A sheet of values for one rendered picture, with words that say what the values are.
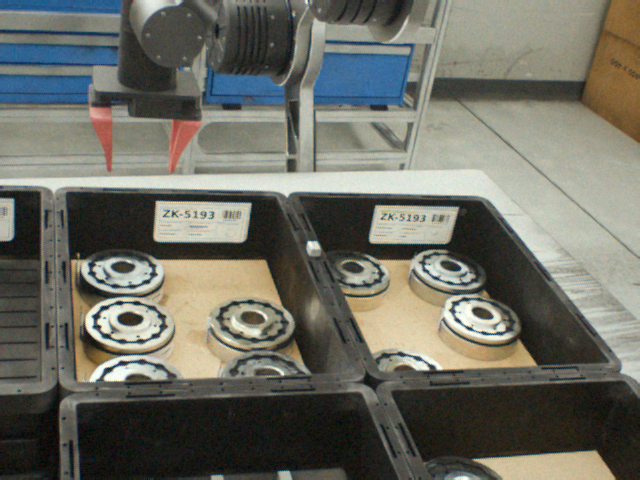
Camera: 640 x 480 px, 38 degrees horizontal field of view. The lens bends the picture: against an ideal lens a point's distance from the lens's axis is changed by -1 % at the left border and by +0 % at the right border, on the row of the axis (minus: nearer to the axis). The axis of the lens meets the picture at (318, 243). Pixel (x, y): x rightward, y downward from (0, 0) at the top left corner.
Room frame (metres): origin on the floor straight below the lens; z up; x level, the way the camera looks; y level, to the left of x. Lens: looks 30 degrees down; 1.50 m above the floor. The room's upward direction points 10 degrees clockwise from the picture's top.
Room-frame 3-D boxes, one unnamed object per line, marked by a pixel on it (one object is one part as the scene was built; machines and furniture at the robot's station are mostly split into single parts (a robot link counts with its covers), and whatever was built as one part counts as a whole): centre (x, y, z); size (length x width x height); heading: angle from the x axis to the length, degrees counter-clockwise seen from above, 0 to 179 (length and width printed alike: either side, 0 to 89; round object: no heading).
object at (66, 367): (0.88, 0.13, 0.92); 0.40 x 0.30 x 0.02; 19
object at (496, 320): (1.01, -0.22, 0.86); 0.05 x 0.05 x 0.01
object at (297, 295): (0.88, 0.13, 0.87); 0.40 x 0.30 x 0.11; 19
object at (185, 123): (0.87, 0.18, 1.10); 0.07 x 0.07 x 0.09; 19
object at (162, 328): (0.86, 0.20, 0.86); 0.10 x 0.10 x 0.01
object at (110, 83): (0.86, 0.20, 1.17); 0.10 x 0.07 x 0.07; 109
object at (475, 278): (1.11, -0.18, 0.86); 0.10 x 0.10 x 0.01
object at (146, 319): (0.86, 0.20, 0.86); 0.05 x 0.05 x 0.01
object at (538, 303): (0.98, -0.15, 0.87); 0.40 x 0.30 x 0.11; 19
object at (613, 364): (0.98, -0.15, 0.92); 0.40 x 0.30 x 0.02; 19
